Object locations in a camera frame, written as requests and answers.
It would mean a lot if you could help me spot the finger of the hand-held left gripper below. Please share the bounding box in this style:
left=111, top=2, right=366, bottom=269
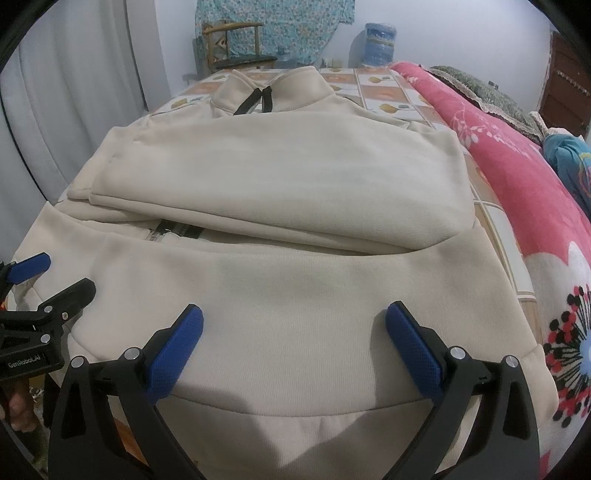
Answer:
left=0, top=252, right=51, bottom=296
left=0, top=277, right=97, bottom=345

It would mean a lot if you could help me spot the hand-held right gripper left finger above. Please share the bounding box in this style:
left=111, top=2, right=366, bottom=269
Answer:
left=47, top=304, right=205, bottom=480

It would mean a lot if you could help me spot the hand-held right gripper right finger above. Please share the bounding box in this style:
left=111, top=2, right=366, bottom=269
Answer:
left=385, top=301, right=540, bottom=480

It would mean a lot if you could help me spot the beige zip jacket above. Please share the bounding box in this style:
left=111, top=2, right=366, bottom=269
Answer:
left=11, top=65, right=555, bottom=480

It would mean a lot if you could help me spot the person's left hand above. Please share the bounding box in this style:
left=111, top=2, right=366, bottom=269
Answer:
left=7, top=381, right=31, bottom=432

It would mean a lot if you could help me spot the tile patterned bed sheet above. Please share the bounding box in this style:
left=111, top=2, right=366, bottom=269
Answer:
left=150, top=66, right=539, bottom=296

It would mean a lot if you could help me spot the white curtain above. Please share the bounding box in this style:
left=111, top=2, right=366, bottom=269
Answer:
left=0, top=0, right=160, bottom=222

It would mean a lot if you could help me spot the pink floral blanket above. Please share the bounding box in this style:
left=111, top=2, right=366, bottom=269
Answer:
left=390, top=61, right=591, bottom=462

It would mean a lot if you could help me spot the blue floral cloth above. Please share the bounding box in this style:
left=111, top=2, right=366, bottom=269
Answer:
left=542, top=134, right=591, bottom=213

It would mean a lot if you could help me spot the white cloth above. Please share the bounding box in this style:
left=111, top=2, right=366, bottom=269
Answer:
left=529, top=111, right=561, bottom=137

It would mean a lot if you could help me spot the green lace-edged pillow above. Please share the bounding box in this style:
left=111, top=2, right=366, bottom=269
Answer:
left=429, top=65, right=546, bottom=144

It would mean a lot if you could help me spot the wooden chair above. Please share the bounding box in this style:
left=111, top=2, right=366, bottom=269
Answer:
left=199, top=21, right=278, bottom=75

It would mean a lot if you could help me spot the large blue water jug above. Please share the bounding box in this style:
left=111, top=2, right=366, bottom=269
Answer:
left=365, top=22, right=398, bottom=68

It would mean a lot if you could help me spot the blue patterned wall cloth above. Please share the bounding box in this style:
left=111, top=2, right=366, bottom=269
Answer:
left=195, top=0, right=355, bottom=65

